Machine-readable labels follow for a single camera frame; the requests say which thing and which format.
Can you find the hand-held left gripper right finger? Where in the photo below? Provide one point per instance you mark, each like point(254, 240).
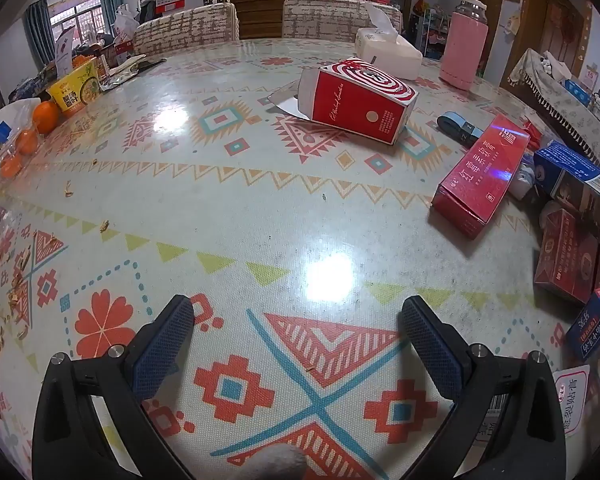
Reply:
point(432, 355)

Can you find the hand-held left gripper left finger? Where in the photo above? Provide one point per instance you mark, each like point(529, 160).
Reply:
point(162, 355)

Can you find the floral tissue pack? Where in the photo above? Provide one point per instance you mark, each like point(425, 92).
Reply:
point(522, 177)

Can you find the red spiral print box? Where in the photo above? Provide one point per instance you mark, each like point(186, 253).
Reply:
point(360, 110)

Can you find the white labelled packet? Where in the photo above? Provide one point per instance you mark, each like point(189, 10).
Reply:
point(572, 395)

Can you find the white fleece clothing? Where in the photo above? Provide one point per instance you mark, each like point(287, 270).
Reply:
point(285, 462)

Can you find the flat red carton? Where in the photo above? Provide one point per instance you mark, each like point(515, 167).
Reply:
point(564, 255)

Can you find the small blue box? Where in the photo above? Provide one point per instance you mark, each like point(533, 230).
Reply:
point(597, 320)

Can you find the long red carton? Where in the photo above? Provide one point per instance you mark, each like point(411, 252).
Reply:
point(479, 175)

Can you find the large blue box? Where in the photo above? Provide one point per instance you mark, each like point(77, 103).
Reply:
point(574, 180)

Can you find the blue glasses case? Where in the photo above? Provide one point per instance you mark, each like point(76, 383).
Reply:
point(457, 127)

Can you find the orange fruit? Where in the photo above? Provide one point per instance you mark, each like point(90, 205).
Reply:
point(26, 141)
point(9, 165)
point(46, 115)

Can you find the sideboard with floral cloth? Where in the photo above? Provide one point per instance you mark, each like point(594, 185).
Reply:
point(554, 105)

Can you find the yellow instant noodle cup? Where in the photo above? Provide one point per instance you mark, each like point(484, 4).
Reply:
point(75, 90)

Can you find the blue cardboard box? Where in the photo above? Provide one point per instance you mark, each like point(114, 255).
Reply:
point(577, 91)

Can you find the white tissue box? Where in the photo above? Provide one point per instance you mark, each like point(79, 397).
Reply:
point(384, 52)

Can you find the pink insulated bottle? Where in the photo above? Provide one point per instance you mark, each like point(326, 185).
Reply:
point(462, 50)

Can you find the standing white card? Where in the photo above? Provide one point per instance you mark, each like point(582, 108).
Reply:
point(64, 52)

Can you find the metal shelf rack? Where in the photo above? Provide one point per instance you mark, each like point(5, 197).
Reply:
point(429, 35)

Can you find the beige patterned chair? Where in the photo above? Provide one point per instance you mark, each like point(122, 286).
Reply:
point(180, 30)
point(325, 17)

